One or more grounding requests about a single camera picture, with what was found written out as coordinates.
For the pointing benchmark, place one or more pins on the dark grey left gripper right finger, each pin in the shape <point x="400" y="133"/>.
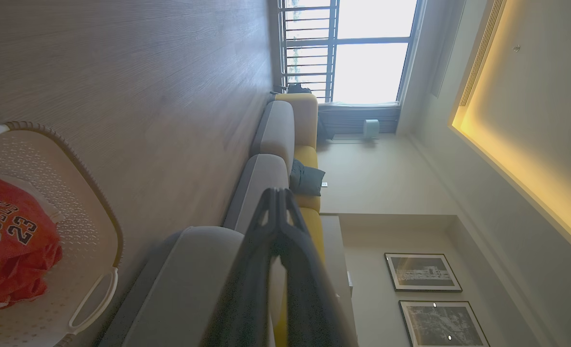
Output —
<point x="309" y="299"/>

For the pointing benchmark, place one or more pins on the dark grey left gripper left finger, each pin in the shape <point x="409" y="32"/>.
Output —
<point x="246" y="289"/>

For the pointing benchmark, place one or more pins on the red basketball jersey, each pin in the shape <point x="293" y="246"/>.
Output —
<point x="20" y="270"/>

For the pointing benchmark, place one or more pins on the grey and yellow sofa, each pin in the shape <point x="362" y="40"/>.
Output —
<point x="275" y="135"/>

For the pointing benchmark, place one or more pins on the black framed picture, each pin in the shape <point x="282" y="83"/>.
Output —
<point x="422" y="272"/>
<point x="442" y="325"/>

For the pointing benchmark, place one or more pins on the dark teal cushion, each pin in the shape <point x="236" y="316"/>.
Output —
<point x="307" y="178"/>

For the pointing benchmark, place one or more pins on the white perforated laundry basket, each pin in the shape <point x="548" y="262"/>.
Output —
<point x="87" y="231"/>

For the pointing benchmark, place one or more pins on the small white device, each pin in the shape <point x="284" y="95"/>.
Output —
<point x="371" y="129"/>

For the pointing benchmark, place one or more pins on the dark panel under window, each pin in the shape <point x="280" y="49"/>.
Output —
<point x="348" y="120"/>

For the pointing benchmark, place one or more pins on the dark bag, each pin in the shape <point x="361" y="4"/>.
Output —
<point x="298" y="89"/>

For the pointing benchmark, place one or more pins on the large window with railing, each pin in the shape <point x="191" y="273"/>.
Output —
<point x="367" y="67"/>

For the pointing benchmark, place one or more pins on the long ceiling air vent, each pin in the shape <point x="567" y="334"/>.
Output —
<point x="480" y="53"/>

